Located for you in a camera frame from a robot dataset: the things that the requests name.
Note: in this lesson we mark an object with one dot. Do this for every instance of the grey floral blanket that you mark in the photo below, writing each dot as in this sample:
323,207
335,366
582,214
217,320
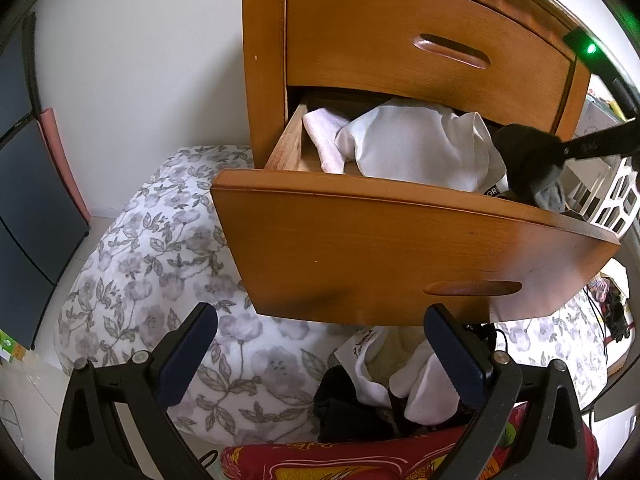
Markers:
150,270

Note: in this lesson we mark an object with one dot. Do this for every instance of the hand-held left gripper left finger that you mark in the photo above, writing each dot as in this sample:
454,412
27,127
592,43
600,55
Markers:
187,355

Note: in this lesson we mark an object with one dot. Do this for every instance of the wooden drawer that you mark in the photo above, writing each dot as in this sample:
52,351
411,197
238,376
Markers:
350,250
350,45

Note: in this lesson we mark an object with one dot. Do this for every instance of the wooden nightstand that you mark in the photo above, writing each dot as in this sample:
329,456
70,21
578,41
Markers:
265,85

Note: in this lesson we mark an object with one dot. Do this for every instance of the dark clothes pile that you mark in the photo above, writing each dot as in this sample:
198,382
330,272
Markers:
612,310

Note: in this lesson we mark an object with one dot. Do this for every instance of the green printed package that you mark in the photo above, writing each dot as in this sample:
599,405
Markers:
10,345

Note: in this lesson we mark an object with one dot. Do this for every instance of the white lattice basket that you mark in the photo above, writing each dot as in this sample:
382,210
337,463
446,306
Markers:
597,110
615,195

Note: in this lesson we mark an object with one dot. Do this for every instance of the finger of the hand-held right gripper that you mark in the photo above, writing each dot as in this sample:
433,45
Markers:
600,142

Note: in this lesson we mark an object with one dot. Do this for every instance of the black cloth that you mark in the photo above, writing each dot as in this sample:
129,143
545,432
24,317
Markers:
525,160

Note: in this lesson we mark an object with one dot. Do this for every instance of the dark cabinet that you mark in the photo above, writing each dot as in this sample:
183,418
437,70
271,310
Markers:
30,220

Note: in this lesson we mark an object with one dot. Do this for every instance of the red floral blanket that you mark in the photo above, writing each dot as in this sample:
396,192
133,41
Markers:
300,465

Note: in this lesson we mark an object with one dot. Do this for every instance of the black and white lettered band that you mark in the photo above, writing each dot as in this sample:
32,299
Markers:
495,188

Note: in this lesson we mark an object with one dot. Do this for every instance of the white sock pair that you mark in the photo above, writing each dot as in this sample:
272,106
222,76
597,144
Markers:
425,390

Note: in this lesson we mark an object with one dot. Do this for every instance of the white cloth with script print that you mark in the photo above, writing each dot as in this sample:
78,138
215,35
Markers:
362,375

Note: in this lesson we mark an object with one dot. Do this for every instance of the closed wooden drawer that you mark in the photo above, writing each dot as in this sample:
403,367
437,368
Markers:
350,45

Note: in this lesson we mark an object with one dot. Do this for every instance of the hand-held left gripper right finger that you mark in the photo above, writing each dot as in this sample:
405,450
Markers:
452,355

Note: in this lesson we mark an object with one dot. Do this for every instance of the light pink folded cloth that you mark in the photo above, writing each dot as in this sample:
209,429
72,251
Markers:
322,135

